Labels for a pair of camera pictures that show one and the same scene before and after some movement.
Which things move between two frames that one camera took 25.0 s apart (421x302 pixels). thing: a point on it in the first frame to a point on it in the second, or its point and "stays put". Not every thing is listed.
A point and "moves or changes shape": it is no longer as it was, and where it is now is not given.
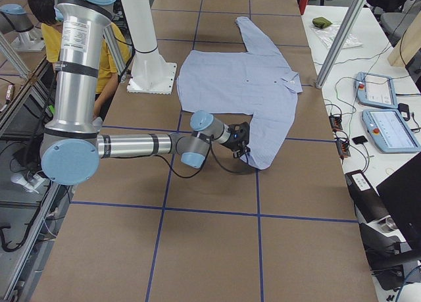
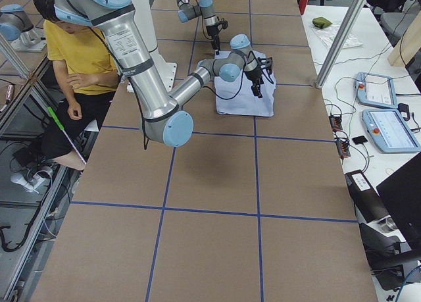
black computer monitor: [400, 193] stays put
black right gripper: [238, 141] to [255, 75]
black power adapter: [403, 107] stays put
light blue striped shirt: [258, 83] moves or changes shape
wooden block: [409, 43] stays put
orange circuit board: [335, 122] stays put
